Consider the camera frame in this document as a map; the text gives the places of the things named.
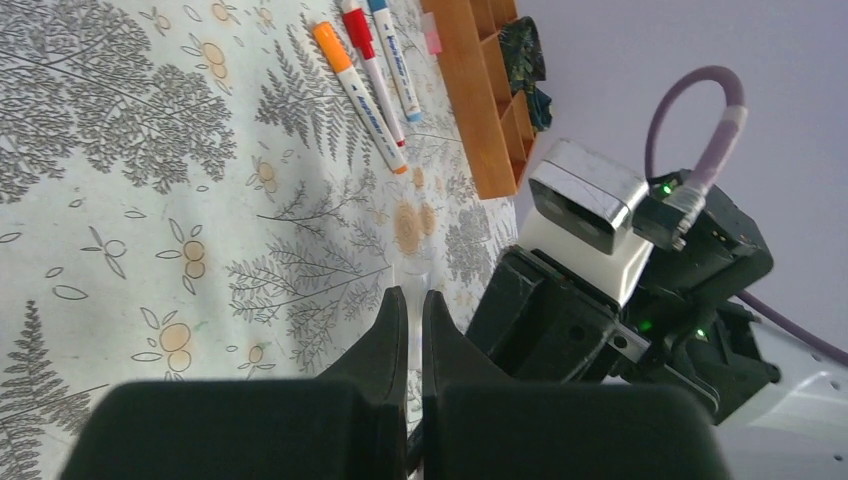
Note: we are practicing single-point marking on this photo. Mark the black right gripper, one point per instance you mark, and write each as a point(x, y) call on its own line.
point(537, 321)

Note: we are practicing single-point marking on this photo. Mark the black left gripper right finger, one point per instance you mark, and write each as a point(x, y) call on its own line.
point(478, 423)

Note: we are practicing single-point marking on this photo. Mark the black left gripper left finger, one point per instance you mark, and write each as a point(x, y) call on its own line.
point(348, 422)

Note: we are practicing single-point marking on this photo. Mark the white pen blue tip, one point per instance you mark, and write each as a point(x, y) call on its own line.
point(396, 60)

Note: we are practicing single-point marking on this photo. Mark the white pen red tip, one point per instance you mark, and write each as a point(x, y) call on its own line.
point(342, 65)
point(360, 35)

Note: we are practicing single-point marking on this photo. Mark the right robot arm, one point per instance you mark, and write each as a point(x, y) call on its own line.
point(768, 373)

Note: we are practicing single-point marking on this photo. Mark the orange compartment tray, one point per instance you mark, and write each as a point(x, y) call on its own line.
point(493, 122)

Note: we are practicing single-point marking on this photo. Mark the floral patterned mat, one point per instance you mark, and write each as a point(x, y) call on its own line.
point(188, 193)

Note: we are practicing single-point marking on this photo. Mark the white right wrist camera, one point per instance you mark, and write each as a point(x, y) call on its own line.
point(583, 207)

